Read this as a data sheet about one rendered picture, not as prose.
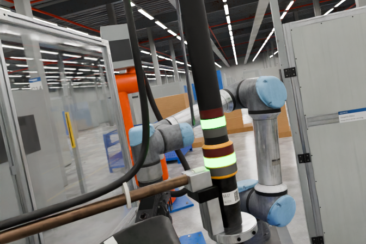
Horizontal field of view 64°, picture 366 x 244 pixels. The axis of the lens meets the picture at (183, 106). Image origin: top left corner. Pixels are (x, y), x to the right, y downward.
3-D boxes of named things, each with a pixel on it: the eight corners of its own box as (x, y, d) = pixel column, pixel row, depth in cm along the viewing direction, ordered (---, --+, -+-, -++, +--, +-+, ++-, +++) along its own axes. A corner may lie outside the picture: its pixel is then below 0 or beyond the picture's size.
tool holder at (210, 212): (211, 257, 36) (196, 180, 35) (187, 235, 42) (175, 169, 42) (268, 231, 39) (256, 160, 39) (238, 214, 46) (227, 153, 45)
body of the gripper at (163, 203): (174, 210, 88) (167, 171, 88) (168, 224, 80) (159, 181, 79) (151, 212, 90) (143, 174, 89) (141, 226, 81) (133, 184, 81)
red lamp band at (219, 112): (207, 120, 38) (205, 110, 38) (196, 119, 41) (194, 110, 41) (229, 114, 39) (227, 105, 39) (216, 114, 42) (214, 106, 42)
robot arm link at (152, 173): (156, 166, 79) (128, 170, 80) (159, 182, 79) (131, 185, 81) (163, 158, 86) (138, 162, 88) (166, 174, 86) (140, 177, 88)
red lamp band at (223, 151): (213, 159, 38) (211, 150, 37) (197, 155, 42) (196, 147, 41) (241, 151, 39) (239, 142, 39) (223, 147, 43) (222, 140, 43)
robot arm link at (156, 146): (160, 122, 81) (132, 129, 77) (167, 160, 82) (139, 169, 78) (149, 122, 88) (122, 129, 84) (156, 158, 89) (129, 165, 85)
